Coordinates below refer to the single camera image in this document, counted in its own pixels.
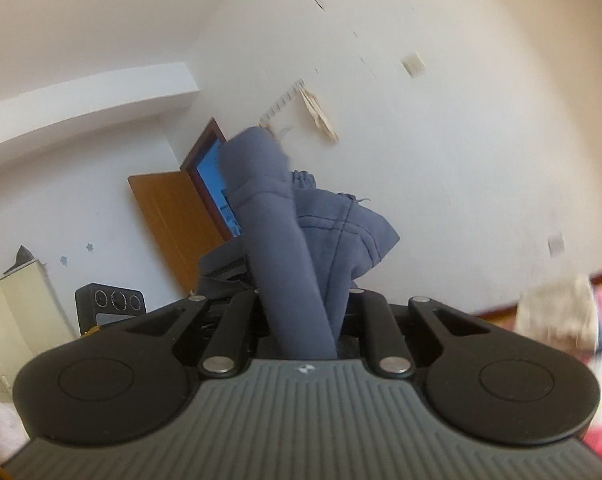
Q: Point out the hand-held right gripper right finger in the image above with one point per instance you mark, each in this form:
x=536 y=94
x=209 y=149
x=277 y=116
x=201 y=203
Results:
x=376 y=320

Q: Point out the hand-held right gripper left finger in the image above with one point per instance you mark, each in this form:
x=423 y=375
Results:
x=241 y=312

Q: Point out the grey sweatpants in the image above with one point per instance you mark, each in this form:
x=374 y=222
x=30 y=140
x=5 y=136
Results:
x=281 y=260

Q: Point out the folded beige clothes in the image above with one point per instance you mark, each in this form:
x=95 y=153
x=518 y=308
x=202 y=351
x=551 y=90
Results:
x=556 y=310

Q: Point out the wooden door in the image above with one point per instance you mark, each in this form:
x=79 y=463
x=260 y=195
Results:
x=176 y=220

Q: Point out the black appliance with round dials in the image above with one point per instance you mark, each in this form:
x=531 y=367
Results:
x=111 y=305

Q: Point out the hanging beige cloth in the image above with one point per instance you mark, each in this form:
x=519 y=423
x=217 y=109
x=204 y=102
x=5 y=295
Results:
x=321 y=115

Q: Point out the cream cabinet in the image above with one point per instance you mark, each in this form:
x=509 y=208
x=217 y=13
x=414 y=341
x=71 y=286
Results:
x=21 y=320

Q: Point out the dark red door frame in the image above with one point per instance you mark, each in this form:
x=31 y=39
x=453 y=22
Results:
x=201 y=147

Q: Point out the white wall hook rack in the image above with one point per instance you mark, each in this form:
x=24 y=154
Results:
x=281 y=102

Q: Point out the wall switch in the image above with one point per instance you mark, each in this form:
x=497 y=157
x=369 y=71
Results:
x=413 y=65

